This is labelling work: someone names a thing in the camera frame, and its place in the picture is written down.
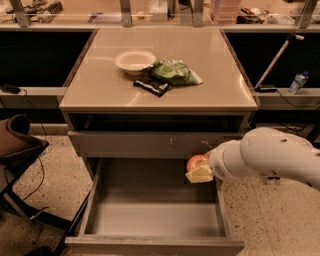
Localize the red apple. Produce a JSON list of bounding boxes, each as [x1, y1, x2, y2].
[[186, 155, 208, 172]]

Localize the white pole with black tip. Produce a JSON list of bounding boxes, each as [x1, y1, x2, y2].
[[254, 33, 304, 91]]

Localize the pink storage box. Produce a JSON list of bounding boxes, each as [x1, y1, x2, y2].
[[210, 0, 241, 24]]

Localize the green chip bag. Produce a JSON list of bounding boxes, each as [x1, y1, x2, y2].
[[148, 59, 203, 86]]

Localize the closed grey upper drawer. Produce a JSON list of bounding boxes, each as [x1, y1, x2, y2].
[[68, 131, 243, 159]]

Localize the clear plastic water bottle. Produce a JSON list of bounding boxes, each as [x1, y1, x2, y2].
[[288, 71, 309, 94]]

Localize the black snack wrapper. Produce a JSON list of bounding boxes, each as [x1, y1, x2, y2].
[[133, 76, 170, 97]]

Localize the black device on shelf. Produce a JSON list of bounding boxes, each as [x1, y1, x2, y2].
[[0, 84, 20, 94]]

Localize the grey drawer cabinet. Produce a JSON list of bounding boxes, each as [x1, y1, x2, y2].
[[60, 27, 258, 175]]

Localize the white paper bowl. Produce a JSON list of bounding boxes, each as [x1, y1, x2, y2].
[[114, 50, 156, 76]]

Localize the black floor cable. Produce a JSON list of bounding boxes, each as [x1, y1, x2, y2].
[[20, 88, 48, 202]]

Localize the open grey middle drawer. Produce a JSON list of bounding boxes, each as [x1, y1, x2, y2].
[[66, 159, 244, 256]]

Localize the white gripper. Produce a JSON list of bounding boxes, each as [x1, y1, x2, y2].
[[186, 140, 241, 183]]

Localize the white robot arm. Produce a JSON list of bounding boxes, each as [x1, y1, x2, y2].
[[186, 127, 320, 190]]

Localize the black chair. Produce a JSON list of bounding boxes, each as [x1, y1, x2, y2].
[[0, 114, 71, 230]]

